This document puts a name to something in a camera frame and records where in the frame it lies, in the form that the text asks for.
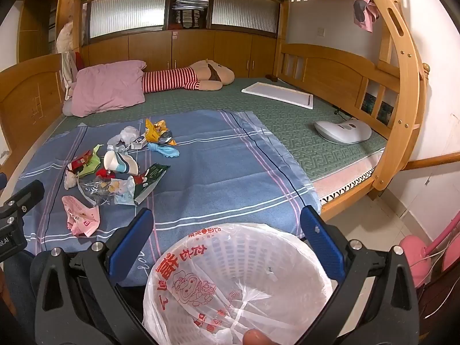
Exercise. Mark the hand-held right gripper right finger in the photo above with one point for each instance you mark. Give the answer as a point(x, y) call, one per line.
point(321, 240)

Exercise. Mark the white plastic wastebasket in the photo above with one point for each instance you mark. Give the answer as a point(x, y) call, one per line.
point(258, 255)

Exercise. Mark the white toy piece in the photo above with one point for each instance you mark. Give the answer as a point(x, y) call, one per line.
point(127, 133)

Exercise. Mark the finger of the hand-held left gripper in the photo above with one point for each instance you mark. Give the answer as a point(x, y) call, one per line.
point(3, 180)
point(28, 196)

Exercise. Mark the light blue face mask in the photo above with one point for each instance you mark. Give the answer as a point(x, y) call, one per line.
point(163, 150)

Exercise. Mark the clear plastic bag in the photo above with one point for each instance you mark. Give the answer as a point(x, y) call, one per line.
point(97, 190)

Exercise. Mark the white bin with plastic liner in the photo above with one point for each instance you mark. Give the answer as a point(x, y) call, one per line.
point(179, 276)

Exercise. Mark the wooden wall cabinet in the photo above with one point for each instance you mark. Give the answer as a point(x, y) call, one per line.
point(151, 46)

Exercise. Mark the white stuffed bag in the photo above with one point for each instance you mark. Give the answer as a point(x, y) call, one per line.
point(64, 37)

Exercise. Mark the pink paper bag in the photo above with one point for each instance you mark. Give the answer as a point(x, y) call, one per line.
point(81, 215)

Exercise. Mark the red toy piece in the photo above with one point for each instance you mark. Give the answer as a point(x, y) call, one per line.
point(79, 161)

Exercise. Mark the white handheld vacuum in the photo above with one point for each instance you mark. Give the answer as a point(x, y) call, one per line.
point(341, 131)

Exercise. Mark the frosted glass cabinet door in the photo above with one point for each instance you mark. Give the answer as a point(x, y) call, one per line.
point(125, 18)
point(244, 10)

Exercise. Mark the white and red hanging cloth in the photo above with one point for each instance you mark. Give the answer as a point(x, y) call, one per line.
point(70, 68)

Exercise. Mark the small white box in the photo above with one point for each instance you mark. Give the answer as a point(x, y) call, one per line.
point(138, 145)

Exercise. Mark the orange toy piece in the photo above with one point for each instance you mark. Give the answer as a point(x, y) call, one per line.
point(152, 133)

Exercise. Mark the wooden curved ladder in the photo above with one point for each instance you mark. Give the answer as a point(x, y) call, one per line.
point(406, 79)

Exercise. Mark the wooden side cabinet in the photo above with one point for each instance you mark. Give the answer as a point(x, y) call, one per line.
point(36, 25)

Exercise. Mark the blue plaid sheet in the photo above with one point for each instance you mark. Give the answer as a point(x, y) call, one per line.
point(215, 172)

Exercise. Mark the person's right hand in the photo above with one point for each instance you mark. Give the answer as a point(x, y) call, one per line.
point(257, 338)

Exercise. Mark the white wall switch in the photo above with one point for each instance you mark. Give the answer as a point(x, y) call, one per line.
point(321, 32)

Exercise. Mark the small red wrapper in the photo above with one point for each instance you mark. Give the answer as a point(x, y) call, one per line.
point(106, 173)

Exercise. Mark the stack of white papers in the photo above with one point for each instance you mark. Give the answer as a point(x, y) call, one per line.
point(190, 3)

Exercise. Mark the dark foil wrapper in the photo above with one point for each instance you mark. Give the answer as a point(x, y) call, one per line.
point(167, 138)

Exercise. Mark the striped tote bag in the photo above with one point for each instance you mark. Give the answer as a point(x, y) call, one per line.
point(188, 18)

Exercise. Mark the dark green snack packet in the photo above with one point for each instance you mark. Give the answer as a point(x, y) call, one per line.
point(152, 178)

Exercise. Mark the red striped plush toy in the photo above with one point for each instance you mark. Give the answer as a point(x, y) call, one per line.
point(169, 79)

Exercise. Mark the patterned mattress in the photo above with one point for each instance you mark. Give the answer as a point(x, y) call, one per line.
point(345, 183)

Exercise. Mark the white tray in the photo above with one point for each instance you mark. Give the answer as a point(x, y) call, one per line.
point(276, 93)

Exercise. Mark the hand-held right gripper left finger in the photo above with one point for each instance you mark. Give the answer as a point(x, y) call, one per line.
point(131, 244)

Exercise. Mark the white tissue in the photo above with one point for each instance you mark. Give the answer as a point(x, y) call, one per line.
point(70, 181)

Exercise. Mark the pink plastic frame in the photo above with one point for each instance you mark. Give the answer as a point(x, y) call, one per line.
point(413, 255)

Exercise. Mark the pink pillow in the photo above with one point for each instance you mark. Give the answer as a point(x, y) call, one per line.
point(107, 86)

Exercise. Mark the crushed white paper cup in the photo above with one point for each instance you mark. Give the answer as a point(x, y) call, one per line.
point(115, 160)

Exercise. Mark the wooden handrail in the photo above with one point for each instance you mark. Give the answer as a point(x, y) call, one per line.
point(431, 161)

